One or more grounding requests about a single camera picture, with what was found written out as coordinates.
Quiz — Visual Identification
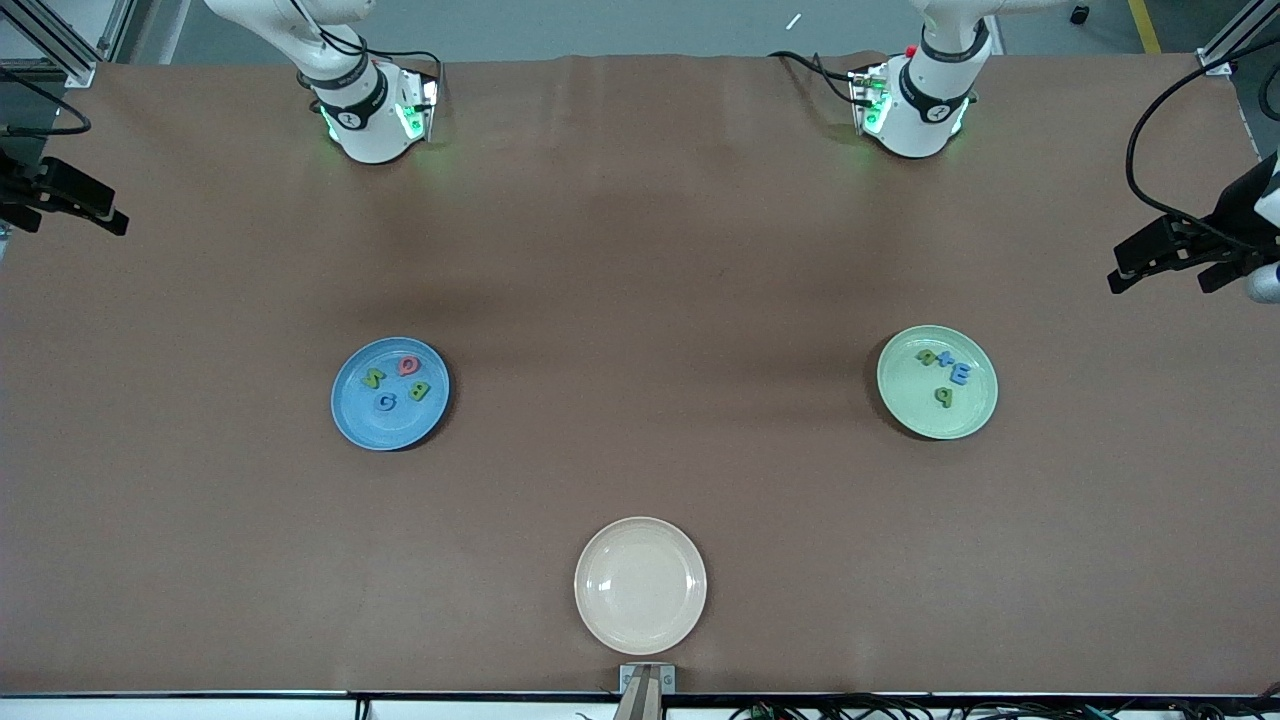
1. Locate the green plate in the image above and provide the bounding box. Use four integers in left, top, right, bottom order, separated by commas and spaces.
877, 325, 999, 441

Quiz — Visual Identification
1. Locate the blue plate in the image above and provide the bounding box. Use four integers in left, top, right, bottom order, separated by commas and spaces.
331, 337, 451, 452

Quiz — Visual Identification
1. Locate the beige plate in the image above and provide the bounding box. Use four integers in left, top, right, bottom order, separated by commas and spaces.
574, 516, 708, 656

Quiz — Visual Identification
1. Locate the brown table cover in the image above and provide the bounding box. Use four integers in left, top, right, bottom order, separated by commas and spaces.
0, 50, 1280, 696

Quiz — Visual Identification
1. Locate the aluminium frame extrusion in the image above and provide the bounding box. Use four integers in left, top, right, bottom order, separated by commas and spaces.
1198, 0, 1280, 76
0, 0, 136, 89

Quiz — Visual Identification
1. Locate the black base cable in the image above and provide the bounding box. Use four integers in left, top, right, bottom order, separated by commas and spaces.
768, 50, 871, 106

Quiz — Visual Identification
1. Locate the white table edge rail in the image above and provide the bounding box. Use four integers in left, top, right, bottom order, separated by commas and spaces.
0, 690, 1280, 720

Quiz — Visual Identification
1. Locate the black cable bundle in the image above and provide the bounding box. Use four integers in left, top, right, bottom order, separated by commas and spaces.
728, 693, 1280, 720

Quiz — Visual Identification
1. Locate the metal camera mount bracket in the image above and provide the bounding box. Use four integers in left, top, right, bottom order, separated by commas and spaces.
619, 663, 677, 720

